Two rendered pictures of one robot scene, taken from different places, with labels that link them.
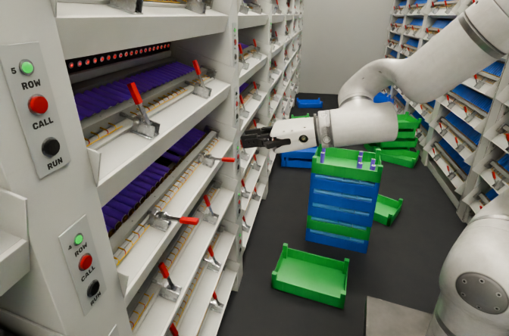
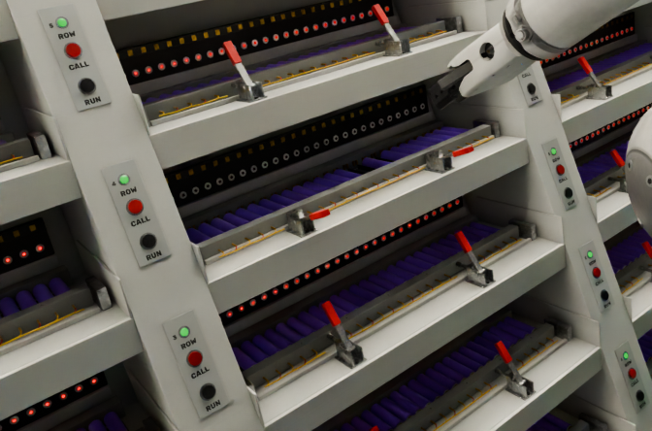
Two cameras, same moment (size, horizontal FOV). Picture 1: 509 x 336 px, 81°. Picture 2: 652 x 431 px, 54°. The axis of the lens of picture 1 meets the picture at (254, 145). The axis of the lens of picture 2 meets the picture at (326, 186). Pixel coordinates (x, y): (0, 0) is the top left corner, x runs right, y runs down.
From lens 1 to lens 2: 57 cm
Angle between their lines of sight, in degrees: 51
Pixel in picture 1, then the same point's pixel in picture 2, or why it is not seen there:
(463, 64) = not seen: outside the picture
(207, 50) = not seen: outside the picture
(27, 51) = (62, 11)
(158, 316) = (318, 379)
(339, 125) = not seen: outside the picture
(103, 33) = not seen: outside the picture
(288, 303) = not seen: outside the picture
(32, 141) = (69, 80)
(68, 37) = not seen: outside the picture
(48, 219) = (88, 149)
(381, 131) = not seen: outside the picture
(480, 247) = not seen: outside the picture
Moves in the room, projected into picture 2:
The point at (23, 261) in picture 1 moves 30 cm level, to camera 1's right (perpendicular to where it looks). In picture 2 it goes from (69, 181) to (198, 104)
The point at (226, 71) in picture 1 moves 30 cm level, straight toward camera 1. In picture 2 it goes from (474, 11) to (374, 28)
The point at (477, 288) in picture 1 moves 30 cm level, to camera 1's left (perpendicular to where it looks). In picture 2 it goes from (632, 188) to (319, 248)
